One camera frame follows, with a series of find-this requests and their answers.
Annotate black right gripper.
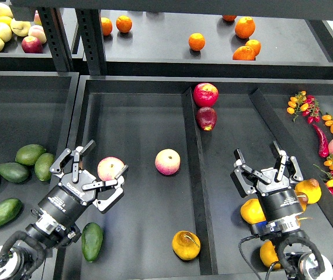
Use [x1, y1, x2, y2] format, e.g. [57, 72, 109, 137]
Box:
[230, 141, 304, 222]

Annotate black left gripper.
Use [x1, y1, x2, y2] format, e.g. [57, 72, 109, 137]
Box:
[38, 139, 129, 228]

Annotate dark green avocado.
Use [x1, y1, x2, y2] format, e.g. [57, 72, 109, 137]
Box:
[0, 162, 29, 183]
[81, 222, 103, 262]

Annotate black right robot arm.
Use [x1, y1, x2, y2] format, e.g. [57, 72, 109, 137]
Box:
[231, 142, 333, 279]

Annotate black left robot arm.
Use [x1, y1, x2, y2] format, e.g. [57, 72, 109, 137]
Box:
[0, 140, 129, 279]

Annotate yellow pear under gripper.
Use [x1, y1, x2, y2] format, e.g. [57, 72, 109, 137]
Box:
[297, 194, 308, 212]

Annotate green avocado upright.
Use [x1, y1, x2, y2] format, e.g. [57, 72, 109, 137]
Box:
[34, 153, 55, 181]

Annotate yellow pear with brown top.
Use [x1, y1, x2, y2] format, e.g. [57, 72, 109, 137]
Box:
[295, 178, 322, 204]

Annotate green avocado top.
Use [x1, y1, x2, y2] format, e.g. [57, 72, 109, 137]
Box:
[15, 144, 46, 166]

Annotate yellow pear bottom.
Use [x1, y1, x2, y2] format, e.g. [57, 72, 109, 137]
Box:
[259, 240, 281, 270]

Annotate green avocado lower left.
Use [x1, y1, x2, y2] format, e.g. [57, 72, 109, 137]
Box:
[0, 198, 23, 227]

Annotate pink apple left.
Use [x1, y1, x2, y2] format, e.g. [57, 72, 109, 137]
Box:
[97, 156, 124, 181]

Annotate pink apple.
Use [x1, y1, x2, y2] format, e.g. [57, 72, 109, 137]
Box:
[97, 156, 124, 181]
[155, 149, 181, 176]

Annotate red chili pepper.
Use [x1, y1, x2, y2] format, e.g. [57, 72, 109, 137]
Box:
[312, 124, 329, 158]

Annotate black left tray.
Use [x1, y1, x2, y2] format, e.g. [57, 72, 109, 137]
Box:
[0, 72, 79, 245]

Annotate cherry tomato bunch top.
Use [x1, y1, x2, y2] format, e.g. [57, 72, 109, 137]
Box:
[286, 90, 320, 124]

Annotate pink apple centre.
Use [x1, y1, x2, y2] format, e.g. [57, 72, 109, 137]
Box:
[155, 149, 181, 176]

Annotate dark red apple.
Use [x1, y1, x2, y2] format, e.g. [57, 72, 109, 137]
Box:
[195, 107, 217, 131]

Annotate black divided centre tray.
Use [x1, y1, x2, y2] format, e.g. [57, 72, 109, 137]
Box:
[61, 76, 333, 279]

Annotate bright red apple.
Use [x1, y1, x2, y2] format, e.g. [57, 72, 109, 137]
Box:
[193, 83, 219, 107]

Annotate orange front right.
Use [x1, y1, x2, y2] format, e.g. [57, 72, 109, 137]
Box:
[233, 45, 256, 61]

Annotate small orange right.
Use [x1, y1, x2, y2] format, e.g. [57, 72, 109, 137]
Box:
[245, 39, 262, 56]

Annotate black upper left shelf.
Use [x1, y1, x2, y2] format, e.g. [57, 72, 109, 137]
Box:
[0, 8, 84, 72]

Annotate red apple on shelf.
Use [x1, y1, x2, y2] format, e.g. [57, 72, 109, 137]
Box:
[21, 36, 43, 54]

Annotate orange centre shelf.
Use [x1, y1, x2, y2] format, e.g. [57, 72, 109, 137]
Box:
[188, 33, 206, 51]

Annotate pale peach on shelf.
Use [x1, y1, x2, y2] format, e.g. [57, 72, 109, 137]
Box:
[28, 25, 47, 45]

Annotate yellow apple right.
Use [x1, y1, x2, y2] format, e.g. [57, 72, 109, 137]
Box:
[10, 19, 32, 37]

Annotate orange at shelf post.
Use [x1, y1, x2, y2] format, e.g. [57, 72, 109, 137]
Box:
[100, 17, 113, 36]

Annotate black shelf post right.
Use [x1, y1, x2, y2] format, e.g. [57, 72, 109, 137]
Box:
[75, 8, 107, 76]

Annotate black shelf post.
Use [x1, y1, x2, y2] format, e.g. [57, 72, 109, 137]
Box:
[36, 7, 74, 72]
[75, 8, 107, 76]

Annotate black shelf post left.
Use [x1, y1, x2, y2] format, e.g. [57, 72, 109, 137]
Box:
[36, 7, 74, 72]

